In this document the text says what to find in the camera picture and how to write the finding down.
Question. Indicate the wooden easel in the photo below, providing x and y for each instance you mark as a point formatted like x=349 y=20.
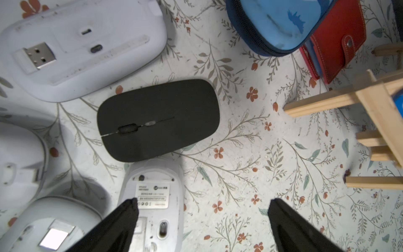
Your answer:
x=378 y=96

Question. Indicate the white mouse with usb dongle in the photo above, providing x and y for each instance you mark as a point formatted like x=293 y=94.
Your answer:
x=72 y=50

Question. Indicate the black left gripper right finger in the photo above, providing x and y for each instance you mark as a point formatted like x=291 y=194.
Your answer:
x=292 y=233

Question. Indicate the red wallet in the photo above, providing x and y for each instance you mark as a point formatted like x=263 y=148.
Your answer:
x=335 y=42

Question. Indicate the blue pencil case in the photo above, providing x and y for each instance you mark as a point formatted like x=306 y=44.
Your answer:
x=276 y=28

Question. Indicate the black mouse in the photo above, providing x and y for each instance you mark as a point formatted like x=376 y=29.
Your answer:
x=145 y=123

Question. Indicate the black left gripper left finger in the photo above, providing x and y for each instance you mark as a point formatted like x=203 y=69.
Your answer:
x=112 y=234

